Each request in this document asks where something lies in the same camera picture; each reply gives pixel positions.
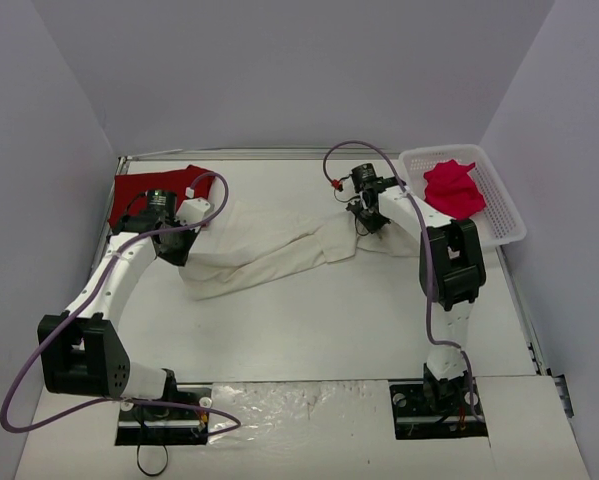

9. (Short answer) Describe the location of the white t shirt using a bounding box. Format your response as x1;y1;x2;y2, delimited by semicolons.
179;202;419;300

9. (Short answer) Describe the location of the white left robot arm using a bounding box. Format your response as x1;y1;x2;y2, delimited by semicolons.
37;190;213;418

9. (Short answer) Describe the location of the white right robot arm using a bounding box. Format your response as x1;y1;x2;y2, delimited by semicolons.
346;163;486;413

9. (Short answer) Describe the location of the folded red t shirt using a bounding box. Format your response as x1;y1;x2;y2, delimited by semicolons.
107;164;215;234

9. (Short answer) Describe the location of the pink t shirt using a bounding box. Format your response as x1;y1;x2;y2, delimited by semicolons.
423;159;487;220

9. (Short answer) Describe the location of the white plastic basket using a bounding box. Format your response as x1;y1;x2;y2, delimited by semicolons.
399;144;527;249

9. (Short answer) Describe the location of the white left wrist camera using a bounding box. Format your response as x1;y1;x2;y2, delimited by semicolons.
175;187;214;225

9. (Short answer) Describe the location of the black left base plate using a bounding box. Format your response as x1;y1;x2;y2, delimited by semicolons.
115;404;209;446

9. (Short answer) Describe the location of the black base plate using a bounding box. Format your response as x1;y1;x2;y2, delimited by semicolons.
389;380;489;441
115;404;209;446

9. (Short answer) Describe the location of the black cable loop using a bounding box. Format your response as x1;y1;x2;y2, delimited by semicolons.
134;442;170;476

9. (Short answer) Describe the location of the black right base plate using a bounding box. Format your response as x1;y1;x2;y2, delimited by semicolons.
389;380;489;441

